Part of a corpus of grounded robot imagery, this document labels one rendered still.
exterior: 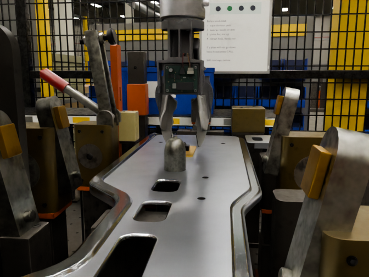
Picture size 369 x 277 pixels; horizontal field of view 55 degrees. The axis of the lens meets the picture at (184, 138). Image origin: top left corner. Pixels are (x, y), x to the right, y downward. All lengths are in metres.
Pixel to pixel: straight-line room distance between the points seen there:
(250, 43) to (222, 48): 0.09
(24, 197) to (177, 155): 0.22
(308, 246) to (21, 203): 0.26
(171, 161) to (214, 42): 0.72
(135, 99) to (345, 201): 0.77
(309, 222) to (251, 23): 0.99
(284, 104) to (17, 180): 0.38
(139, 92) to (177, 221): 0.63
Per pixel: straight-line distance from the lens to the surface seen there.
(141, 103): 0.94
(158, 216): 0.39
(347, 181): 0.23
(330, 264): 0.23
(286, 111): 0.57
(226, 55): 1.18
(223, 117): 0.96
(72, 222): 1.15
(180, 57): 0.56
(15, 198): 0.37
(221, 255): 0.29
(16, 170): 0.38
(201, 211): 0.37
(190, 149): 0.65
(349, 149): 0.22
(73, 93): 0.68
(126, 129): 0.73
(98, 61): 0.65
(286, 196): 0.46
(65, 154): 0.50
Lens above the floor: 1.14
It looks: 10 degrees down
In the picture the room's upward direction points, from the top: straight up
